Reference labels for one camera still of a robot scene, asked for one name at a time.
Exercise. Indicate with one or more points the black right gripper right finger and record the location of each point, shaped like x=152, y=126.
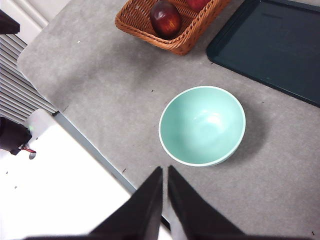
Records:
x=195, y=215

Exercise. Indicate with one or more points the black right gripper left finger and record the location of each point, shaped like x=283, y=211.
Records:
x=135, y=215

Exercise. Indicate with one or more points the teal ceramic bowl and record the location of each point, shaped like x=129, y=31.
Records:
x=202, y=125

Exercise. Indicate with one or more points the dark red plum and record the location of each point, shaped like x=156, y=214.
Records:
x=166, y=21

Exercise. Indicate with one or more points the white base platform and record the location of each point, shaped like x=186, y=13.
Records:
x=62, y=187

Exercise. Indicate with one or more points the white device with green light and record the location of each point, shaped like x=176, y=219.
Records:
x=40, y=122

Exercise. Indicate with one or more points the grey ribbed panel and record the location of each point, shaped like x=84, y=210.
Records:
x=17, y=85

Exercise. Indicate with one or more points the dark teal rectangular tray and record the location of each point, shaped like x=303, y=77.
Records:
x=275, y=50

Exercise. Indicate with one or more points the brown wicker basket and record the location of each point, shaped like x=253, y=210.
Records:
x=135, y=22

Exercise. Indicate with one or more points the red apple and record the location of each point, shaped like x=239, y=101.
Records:
x=197, y=4

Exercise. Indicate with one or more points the black flat block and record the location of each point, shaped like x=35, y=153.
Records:
x=7, y=23

